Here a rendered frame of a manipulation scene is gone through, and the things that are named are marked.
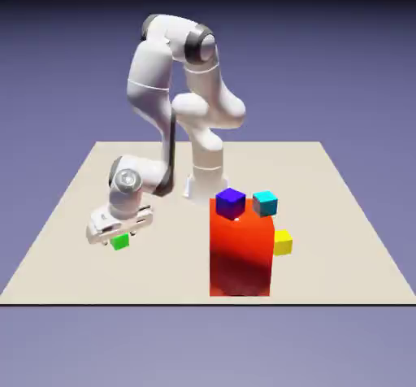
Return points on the small green cube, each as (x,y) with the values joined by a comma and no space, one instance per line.
(120,241)

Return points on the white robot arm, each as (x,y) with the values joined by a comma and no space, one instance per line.
(149,78)

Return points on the large red box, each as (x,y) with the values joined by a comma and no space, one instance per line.
(239,253)

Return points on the small blue cube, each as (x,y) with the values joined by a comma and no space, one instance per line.
(230,203)

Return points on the small cyan cube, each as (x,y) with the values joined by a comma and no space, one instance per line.
(266,203)

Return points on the small yellow cube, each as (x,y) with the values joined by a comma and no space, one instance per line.
(282,243)

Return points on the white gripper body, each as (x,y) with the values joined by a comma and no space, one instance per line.
(97,229)

